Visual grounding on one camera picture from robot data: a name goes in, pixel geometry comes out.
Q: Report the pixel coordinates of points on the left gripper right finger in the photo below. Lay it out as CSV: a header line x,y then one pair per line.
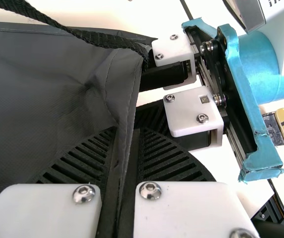
x,y
181,210

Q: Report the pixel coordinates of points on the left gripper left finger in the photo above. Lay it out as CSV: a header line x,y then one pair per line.
x,y
45,213

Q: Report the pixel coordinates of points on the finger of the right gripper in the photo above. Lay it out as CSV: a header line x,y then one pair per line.
x,y
171,52

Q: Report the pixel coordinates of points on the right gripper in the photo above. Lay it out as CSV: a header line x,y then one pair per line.
x,y
255,74

